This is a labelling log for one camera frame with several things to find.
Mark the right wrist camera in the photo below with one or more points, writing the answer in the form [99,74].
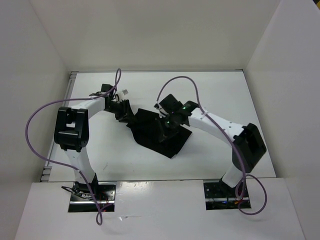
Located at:
[169,105]

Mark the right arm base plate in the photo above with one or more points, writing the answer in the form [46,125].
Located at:
[219,196]

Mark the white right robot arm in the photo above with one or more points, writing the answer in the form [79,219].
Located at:
[246,142]

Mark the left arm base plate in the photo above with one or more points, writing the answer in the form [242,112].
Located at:
[81,201]

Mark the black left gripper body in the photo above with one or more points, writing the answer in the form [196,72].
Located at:
[117,108]

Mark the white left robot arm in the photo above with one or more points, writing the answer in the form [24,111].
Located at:
[72,131]

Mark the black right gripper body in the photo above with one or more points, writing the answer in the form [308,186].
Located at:
[170,123]

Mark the black skirt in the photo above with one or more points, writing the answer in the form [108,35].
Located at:
[149,131]

